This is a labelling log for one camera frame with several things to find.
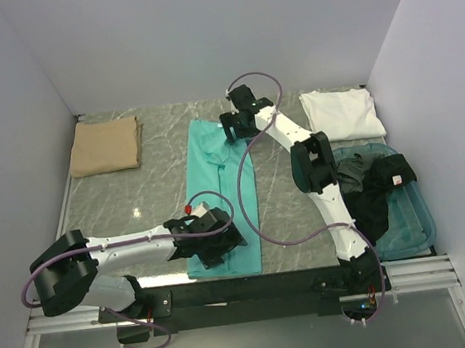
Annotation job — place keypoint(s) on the folded white t shirt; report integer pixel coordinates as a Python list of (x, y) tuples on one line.
[(344, 115)]

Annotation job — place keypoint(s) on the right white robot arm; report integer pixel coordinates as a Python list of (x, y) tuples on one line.
[(313, 171)]

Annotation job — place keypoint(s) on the black base beam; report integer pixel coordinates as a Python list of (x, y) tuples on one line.
[(239, 300)]

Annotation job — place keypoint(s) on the black t shirt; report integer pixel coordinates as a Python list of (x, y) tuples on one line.
[(369, 207)]

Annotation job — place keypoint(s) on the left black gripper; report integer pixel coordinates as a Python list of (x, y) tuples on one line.
[(229, 240)]

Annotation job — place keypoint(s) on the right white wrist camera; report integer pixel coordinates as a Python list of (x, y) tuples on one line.
[(231, 104)]

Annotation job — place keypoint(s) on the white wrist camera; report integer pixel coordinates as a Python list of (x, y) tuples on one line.
[(198, 210), (231, 104)]

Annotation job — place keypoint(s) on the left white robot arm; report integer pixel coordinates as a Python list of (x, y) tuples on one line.
[(77, 270)]

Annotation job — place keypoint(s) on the blue plastic bin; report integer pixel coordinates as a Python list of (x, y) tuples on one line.
[(411, 226)]

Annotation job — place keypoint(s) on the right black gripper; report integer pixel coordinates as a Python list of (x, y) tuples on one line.
[(228, 121)]

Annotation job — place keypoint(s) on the aluminium frame rail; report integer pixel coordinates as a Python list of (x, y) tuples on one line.
[(405, 276)]

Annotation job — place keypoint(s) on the folded tan t shirt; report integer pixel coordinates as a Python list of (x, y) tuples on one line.
[(105, 147)]

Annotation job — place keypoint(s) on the grey t shirt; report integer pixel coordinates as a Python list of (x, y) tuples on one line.
[(351, 172)]

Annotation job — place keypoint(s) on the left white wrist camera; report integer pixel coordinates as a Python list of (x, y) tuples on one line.
[(198, 210)]

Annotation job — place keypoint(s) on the teal t shirt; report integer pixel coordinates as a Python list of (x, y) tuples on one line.
[(212, 164)]

